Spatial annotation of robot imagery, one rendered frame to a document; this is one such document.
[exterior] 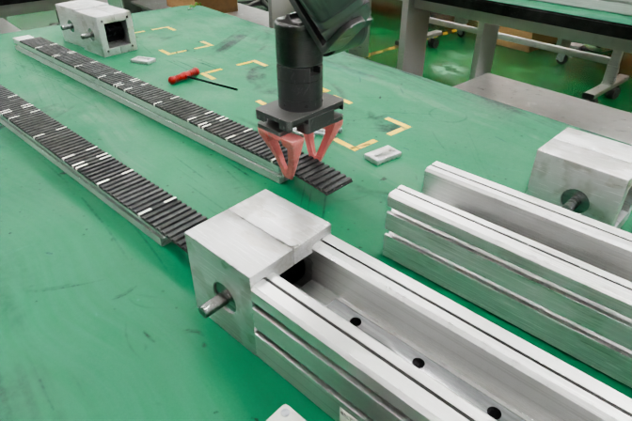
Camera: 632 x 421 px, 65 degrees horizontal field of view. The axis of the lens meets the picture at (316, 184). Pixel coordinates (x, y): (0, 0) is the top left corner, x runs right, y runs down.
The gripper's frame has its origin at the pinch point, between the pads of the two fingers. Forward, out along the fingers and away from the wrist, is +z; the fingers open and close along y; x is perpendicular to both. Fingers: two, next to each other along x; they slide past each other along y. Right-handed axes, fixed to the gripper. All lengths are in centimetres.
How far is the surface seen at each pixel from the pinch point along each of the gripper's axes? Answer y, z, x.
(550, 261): -3.9, -5.3, -34.4
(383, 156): 13.3, 2.2, -4.1
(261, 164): -1.6, 1.7, 6.7
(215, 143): -1.8, 1.9, 17.5
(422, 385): -21.9, -5.3, -33.2
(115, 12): 14, -7, 77
